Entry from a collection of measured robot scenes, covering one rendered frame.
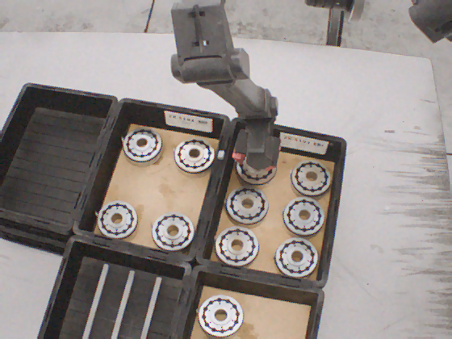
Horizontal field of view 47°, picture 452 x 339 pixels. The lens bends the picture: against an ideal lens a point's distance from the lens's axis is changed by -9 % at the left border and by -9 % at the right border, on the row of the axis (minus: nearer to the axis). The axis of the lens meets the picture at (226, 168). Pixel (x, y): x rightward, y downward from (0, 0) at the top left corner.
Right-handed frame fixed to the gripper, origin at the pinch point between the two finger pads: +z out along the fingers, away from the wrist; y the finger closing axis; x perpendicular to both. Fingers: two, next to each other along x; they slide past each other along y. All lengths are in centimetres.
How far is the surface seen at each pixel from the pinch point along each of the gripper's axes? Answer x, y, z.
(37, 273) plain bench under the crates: -38, -51, 20
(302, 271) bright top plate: -24.6, 17.3, 1.4
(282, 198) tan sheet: -5.5, 8.7, 4.0
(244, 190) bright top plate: -6.9, -0.8, 1.5
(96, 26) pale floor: 114, -104, 87
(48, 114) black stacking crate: 4, -61, 6
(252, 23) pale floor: 134, -23, 84
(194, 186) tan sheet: -7.4, -13.4, 4.7
